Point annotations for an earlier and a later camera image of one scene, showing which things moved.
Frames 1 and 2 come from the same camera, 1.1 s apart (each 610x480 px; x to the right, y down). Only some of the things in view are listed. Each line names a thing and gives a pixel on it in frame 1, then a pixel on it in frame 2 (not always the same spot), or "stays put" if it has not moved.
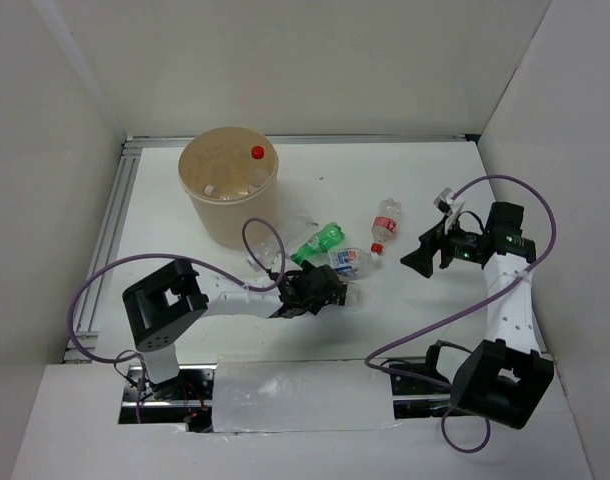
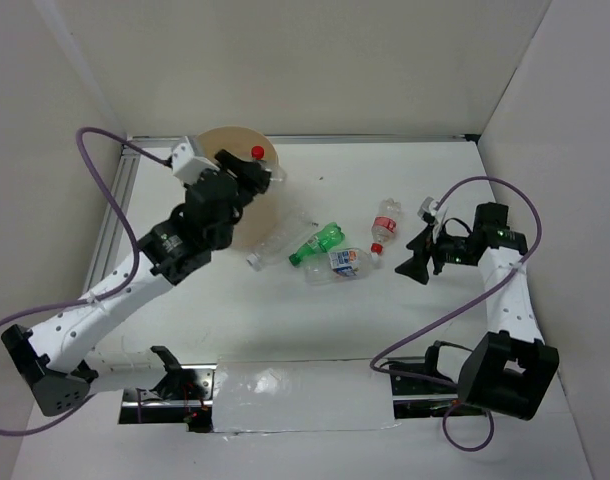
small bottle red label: [384, 223] stays put
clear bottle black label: [352, 294] → [277, 173]
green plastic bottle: [323, 241] stays put
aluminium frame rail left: [89, 312] stays put
